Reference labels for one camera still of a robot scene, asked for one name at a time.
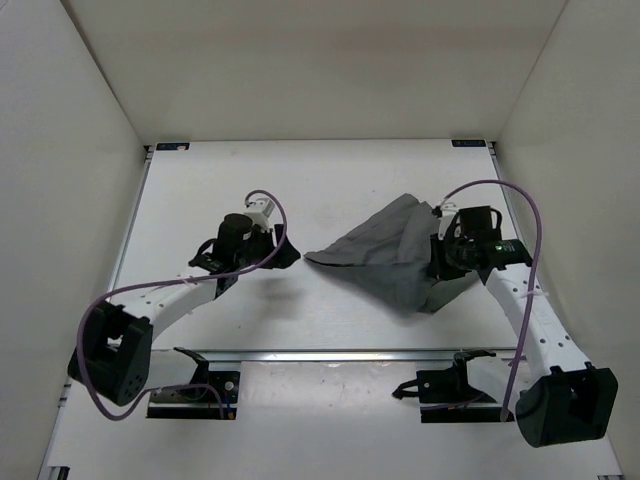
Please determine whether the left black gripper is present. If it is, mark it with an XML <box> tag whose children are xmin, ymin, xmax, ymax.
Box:
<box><xmin>238</xmin><ymin>222</ymin><xmax>302</xmax><ymax>268</ymax></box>

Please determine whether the grey pleated skirt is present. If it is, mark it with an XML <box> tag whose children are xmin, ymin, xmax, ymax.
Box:
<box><xmin>304</xmin><ymin>193</ymin><xmax>478</xmax><ymax>314</ymax></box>

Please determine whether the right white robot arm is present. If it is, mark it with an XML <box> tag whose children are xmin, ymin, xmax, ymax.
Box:
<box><xmin>428</xmin><ymin>202</ymin><xmax>618</xmax><ymax>448</ymax></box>

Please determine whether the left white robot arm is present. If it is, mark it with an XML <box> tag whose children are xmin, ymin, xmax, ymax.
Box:
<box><xmin>68</xmin><ymin>213</ymin><xmax>301</xmax><ymax>407</ymax></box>

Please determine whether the right blue corner label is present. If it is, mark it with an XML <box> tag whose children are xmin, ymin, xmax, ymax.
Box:
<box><xmin>451</xmin><ymin>139</ymin><xmax>486</xmax><ymax>148</ymax></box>

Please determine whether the blue corner label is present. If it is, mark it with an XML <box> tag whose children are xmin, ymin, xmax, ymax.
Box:
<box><xmin>451</xmin><ymin>139</ymin><xmax>486</xmax><ymax>148</ymax></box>
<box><xmin>155</xmin><ymin>142</ymin><xmax>190</xmax><ymax>151</ymax></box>

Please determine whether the left blue corner label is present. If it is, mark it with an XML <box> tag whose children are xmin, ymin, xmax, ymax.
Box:
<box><xmin>155</xmin><ymin>142</ymin><xmax>190</xmax><ymax>151</ymax></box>

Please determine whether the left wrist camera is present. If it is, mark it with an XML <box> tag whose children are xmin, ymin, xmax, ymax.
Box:
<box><xmin>244</xmin><ymin>197</ymin><xmax>275</xmax><ymax>231</ymax></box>

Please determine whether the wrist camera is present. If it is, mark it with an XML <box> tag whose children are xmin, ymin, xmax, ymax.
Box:
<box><xmin>244</xmin><ymin>197</ymin><xmax>275</xmax><ymax>231</ymax></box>
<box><xmin>432</xmin><ymin>200</ymin><xmax>459</xmax><ymax>218</ymax></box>

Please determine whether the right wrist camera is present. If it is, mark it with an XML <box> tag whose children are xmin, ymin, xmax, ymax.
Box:
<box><xmin>432</xmin><ymin>200</ymin><xmax>459</xmax><ymax>218</ymax></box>

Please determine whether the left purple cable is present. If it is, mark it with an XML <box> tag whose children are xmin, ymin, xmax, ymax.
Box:
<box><xmin>74</xmin><ymin>189</ymin><xmax>286</xmax><ymax>420</ymax></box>

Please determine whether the front aluminium rail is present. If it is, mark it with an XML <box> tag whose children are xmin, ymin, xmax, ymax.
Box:
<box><xmin>200</xmin><ymin>349</ymin><xmax>456</xmax><ymax>363</ymax></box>

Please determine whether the aluminium rail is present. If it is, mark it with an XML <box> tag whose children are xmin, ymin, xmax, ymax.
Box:
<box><xmin>200</xmin><ymin>349</ymin><xmax>456</xmax><ymax>363</ymax></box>
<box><xmin>95</xmin><ymin>144</ymin><xmax>156</xmax><ymax>298</ymax></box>

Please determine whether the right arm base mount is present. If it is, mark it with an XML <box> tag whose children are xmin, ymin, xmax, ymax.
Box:
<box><xmin>391</xmin><ymin>349</ymin><xmax>513</xmax><ymax>424</ymax></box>

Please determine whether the left aluminium rail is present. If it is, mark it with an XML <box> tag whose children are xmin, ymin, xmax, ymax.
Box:
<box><xmin>95</xmin><ymin>144</ymin><xmax>156</xmax><ymax>298</ymax></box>

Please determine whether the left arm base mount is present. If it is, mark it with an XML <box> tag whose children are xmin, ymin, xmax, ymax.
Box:
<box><xmin>145</xmin><ymin>347</ymin><xmax>241</xmax><ymax>421</ymax></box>

